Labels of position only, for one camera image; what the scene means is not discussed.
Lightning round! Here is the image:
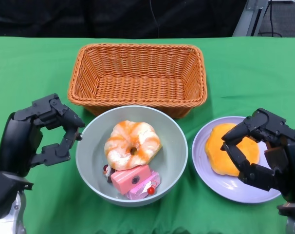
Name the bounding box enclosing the salmon pink cake block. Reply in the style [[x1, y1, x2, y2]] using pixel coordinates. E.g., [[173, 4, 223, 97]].
[[110, 164, 152, 195]]

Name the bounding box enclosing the black cable on floor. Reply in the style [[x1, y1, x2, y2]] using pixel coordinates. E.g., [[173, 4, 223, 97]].
[[258, 0, 284, 37]]

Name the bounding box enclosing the small dark chocolate cake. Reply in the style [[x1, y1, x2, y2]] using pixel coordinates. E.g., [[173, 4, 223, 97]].
[[102, 163, 114, 184]]

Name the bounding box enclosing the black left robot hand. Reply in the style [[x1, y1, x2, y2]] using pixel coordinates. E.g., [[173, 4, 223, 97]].
[[0, 93, 86, 177]]

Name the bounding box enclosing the magenta cake with cherry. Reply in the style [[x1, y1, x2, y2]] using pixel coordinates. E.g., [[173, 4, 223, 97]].
[[126, 170, 162, 201]]

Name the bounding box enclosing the thin black hanging cable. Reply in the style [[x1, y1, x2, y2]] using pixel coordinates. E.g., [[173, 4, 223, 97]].
[[149, 0, 161, 38]]

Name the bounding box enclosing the white orange striped bread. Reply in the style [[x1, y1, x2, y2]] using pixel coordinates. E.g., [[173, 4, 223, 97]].
[[104, 120, 162, 171]]

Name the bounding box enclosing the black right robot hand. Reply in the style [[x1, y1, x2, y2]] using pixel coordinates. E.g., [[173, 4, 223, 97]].
[[220, 107, 295, 203]]

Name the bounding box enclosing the grey aluminium frame post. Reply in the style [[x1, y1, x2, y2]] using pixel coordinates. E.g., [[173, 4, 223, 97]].
[[232, 0, 267, 37]]

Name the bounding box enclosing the grey-green ceramic bowl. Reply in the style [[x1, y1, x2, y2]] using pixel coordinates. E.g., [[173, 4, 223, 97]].
[[75, 105, 189, 208]]

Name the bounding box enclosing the orange round bread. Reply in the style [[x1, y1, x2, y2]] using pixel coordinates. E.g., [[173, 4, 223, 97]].
[[205, 123, 260, 176]]

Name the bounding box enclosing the orange wicker basket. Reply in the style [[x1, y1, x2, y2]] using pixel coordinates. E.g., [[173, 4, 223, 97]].
[[67, 43, 208, 119]]

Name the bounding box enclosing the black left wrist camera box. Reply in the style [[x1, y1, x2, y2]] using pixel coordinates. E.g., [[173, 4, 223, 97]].
[[0, 165, 34, 220]]

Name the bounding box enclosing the pale lavender plate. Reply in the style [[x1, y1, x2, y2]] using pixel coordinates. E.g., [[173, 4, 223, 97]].
[[191, 116, 284, 204]]

